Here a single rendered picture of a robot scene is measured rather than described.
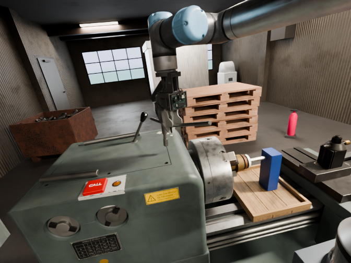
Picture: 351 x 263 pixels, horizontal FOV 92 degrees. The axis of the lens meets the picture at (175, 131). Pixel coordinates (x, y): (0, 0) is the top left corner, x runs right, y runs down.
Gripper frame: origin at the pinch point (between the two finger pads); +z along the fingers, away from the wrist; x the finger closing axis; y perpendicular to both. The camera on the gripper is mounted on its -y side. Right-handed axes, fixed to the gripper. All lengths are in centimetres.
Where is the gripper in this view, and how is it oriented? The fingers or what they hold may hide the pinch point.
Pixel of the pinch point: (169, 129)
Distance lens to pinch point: 62.6
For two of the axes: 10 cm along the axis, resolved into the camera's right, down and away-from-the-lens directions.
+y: 6.0, 2.2, -7.7
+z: 1.0, 9.3, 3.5
